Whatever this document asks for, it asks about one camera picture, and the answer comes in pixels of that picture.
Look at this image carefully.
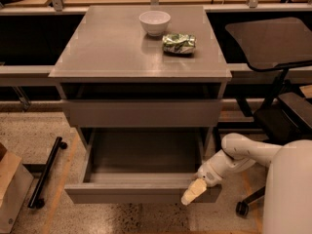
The green crumpled chip bag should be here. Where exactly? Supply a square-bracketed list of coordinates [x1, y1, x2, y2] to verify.
[162, 33, 196, 55]

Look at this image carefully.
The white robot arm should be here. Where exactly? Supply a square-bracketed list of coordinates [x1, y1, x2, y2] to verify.
[181, 133, 312, 234]

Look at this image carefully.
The white bowl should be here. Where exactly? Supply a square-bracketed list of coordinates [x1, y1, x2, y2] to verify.
[139, 11, 171, 36]

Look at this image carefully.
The grey top drawer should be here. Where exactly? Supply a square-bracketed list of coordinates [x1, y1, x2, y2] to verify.
[61, 99, 221, 128]

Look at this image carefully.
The grey drawer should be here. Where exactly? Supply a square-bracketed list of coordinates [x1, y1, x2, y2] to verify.
[61, 99, 221, 128]
[63, 128, 223, 205]

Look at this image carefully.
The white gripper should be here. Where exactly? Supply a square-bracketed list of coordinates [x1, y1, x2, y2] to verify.
[181, 158, 224, 206]

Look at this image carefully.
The black office chair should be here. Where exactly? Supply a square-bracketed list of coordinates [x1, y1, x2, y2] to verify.
[224, 17, 312, 217]

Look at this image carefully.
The cardboard box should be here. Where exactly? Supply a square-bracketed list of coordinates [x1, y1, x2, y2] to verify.
[0, 144, 33, 234]

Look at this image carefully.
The grey drawer cabinet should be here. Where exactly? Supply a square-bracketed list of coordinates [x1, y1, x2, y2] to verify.
[50, 6, 231, 142]

